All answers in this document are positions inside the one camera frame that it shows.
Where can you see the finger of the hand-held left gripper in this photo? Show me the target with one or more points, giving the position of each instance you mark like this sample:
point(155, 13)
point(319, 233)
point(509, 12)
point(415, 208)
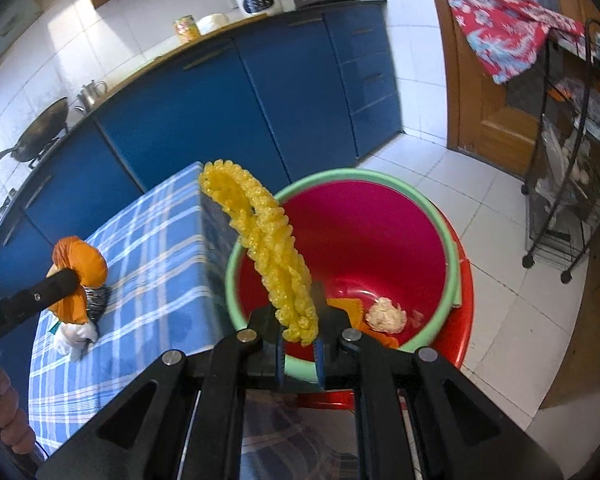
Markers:
point(55, 285)

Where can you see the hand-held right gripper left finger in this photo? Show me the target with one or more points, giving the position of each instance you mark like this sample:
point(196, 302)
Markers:
point(265, 355)

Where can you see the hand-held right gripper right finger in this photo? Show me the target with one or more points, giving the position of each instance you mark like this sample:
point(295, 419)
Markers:
point(330, 355)

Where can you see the large orange plastic bag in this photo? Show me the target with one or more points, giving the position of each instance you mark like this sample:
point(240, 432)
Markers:
point(85, 265)

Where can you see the small orange plastic bag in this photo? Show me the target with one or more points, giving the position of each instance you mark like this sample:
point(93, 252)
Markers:
point(377, 338)

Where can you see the white plastic bag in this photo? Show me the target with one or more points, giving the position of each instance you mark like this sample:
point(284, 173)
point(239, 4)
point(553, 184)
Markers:
point(72, 340)

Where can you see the small paper ball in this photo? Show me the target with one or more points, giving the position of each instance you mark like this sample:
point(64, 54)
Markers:
point(387, 315)

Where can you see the large yellow foam net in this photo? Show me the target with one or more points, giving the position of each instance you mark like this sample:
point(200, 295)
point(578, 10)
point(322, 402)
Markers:
point(275, 270)

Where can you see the red bucket with green rim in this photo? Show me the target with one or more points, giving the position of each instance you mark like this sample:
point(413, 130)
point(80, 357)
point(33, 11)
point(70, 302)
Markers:
point(370, 230)

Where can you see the person's left hand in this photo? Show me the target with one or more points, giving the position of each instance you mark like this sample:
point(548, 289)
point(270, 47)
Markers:
point(12, 425)

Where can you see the blue plaid tablecloth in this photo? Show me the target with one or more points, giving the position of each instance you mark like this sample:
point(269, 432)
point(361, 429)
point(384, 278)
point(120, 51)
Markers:
point(150, 260)

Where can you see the gas stove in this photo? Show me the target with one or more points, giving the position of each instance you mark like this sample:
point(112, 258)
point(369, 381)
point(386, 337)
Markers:
point(50, 150)

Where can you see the black wok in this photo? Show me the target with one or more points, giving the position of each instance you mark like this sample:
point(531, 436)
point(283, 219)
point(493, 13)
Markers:
point(42, 132)

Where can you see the small metal kettle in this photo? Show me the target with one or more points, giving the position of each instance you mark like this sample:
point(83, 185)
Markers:
point(90, 95)

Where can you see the grey range hood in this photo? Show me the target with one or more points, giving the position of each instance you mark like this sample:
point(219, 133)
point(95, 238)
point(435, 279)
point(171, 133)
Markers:
point(5, 30)

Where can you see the blue kitchen base cabinet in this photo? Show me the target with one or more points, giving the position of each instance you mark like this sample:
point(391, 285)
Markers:
point(290, 85)

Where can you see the wooden door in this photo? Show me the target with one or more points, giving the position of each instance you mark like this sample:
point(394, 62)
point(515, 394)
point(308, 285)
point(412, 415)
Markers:
point(480, 110)

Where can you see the yellow tin can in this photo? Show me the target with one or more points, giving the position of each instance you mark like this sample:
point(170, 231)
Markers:
point(186, 29)

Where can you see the white bowl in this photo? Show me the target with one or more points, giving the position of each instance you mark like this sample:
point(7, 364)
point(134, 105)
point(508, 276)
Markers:
point(212, 24)

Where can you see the red floral cloth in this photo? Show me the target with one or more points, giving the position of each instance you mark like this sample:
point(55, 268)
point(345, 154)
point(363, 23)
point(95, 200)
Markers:
point(495, 15)

